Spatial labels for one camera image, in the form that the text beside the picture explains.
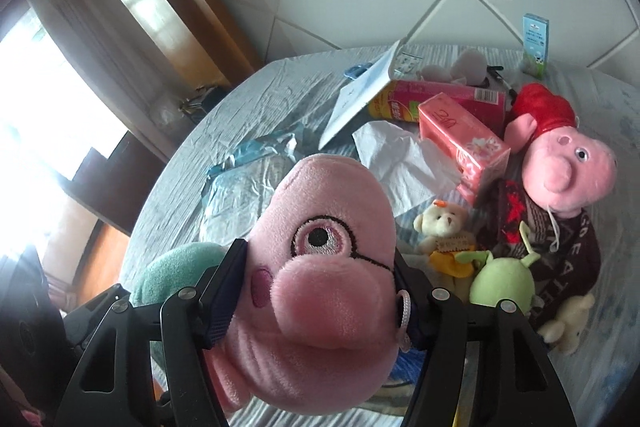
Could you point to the pink tissue pack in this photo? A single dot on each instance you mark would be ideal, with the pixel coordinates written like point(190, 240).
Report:
point(460, 147)

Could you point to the crinkled bedsheet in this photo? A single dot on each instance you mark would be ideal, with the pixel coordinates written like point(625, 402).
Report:
point(280, 107)

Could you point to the white paper booklet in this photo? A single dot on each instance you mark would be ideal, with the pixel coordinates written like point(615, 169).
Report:
point(360, 97)

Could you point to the grey fluffy toy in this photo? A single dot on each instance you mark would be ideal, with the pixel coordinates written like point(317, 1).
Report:
point(470, 64)

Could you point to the blue bristle brush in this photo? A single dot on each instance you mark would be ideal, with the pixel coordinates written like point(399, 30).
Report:
point(402, 367)

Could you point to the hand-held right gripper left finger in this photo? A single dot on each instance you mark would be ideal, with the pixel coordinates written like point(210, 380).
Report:
point(225, 302)

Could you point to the white sheer curtain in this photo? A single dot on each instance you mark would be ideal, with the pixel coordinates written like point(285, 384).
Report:
point(65, 32)

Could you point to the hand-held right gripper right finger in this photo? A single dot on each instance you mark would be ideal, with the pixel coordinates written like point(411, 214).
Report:
point(425, 322)

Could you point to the plastic bag with packet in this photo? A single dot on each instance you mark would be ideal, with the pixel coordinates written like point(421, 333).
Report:
point(240, 197)

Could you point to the small teddy bear yellow dress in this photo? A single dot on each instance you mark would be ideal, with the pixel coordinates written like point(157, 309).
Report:
point(442, 222)

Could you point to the small milk carton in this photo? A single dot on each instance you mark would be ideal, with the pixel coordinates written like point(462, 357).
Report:
point(534, 47)

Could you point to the dark maroon lettered sweater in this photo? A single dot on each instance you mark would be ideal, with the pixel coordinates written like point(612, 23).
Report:
point(565, 252)

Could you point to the small white printed packet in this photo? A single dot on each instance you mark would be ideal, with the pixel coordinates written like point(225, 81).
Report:
point(409, 63)

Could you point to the small blue clip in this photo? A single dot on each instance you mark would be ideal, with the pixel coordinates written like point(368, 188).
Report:
point(357, 71)

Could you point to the pink pig plush teal body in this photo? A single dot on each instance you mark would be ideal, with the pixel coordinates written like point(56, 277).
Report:
point(310, 287)

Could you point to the dark wooden cabinet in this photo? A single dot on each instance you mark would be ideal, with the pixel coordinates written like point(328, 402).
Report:
point(115, 177)

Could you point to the pink snack canister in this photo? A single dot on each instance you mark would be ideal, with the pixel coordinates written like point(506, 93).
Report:
point(400, 102)

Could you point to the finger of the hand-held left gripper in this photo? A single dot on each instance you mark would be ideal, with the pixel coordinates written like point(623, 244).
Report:
point(90, 312)

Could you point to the green round plush toy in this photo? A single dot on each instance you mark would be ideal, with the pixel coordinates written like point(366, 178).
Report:
point(500, 282)

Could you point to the pink pig plush red dress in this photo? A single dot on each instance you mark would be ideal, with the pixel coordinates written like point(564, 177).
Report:
point(565, 167)

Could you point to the white tissue sheet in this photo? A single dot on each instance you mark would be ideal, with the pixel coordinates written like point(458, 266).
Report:
point(400, 167)

